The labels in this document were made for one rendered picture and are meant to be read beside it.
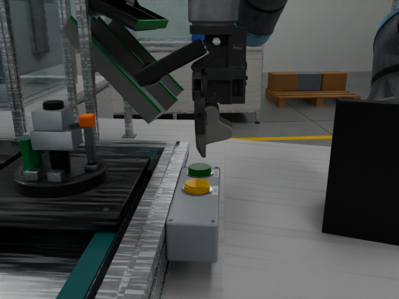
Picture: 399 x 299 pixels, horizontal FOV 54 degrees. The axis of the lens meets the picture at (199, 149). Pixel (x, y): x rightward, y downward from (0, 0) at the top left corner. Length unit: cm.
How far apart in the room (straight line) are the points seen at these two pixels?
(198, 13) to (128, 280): 37
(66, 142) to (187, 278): 27
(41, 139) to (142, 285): 30
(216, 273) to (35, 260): 25
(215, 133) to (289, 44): 894
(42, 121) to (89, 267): 24
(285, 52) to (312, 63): 69
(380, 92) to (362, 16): 944
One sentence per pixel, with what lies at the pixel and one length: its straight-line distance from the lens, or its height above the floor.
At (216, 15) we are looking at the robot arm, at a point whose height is 122.
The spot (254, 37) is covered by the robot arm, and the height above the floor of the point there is 118.
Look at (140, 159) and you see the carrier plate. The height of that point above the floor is 97.
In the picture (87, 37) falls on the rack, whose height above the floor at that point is 118.
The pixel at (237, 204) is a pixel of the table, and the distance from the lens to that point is 80.
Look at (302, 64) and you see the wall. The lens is 970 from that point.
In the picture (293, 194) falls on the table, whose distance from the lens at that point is 86.
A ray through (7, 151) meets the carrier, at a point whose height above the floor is 97.
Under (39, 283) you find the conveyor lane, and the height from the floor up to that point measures 92.
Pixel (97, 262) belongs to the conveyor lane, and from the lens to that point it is 48.
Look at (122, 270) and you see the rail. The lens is 44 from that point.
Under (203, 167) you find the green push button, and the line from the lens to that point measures 67.
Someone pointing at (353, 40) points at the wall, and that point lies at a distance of 1010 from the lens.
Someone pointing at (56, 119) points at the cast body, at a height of 107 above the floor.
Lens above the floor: 121
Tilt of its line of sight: 19 degrees down
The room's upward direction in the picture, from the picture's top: straight up
